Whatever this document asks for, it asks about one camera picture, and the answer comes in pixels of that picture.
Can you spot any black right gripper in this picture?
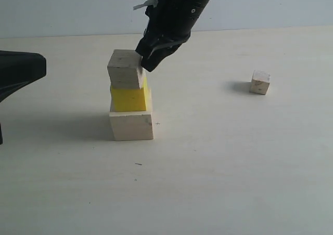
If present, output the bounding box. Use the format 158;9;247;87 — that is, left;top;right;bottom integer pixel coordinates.
136;0;209;72

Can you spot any medium pale wooden cube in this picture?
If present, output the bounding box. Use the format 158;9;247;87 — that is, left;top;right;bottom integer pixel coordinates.
107;49;145;89

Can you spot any yellow cube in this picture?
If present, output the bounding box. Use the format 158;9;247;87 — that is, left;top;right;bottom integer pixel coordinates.
110;76;152;112

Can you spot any large pale wooden cube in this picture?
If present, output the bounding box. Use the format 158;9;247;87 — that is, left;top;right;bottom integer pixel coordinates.
109;86;154;141

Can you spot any small pale wooden cube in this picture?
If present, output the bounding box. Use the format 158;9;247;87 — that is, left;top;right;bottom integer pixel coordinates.
249;70;271;95

